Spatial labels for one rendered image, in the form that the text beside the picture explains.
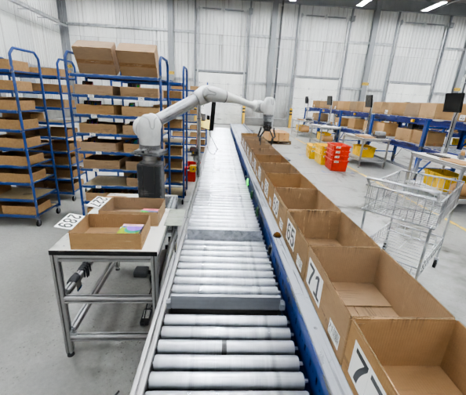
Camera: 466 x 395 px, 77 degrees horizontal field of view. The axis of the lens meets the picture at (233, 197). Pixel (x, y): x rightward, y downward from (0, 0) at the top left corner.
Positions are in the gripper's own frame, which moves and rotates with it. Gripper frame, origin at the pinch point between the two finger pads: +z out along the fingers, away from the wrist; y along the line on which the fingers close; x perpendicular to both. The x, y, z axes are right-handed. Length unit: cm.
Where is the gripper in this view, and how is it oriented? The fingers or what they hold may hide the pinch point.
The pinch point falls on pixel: (265, 143)
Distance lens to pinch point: 282.4
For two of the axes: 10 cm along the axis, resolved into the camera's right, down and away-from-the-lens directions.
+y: 10.0, 0.4, 0.5
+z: -0.6, 9.5, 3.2
